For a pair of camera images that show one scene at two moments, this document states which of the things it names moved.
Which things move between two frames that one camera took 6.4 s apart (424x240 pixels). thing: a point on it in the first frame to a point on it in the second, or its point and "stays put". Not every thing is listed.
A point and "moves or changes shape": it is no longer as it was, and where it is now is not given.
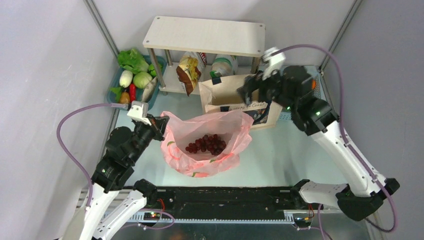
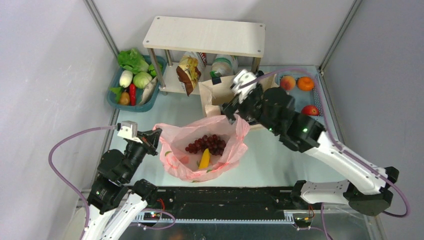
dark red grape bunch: [213, 144] stays put
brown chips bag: [189, 72] stays put
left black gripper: [159, 125] to [149, 141]
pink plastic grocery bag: [200, 145] moves or changes shape
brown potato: [125, 98] stays put
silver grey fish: [149, 89] stays put
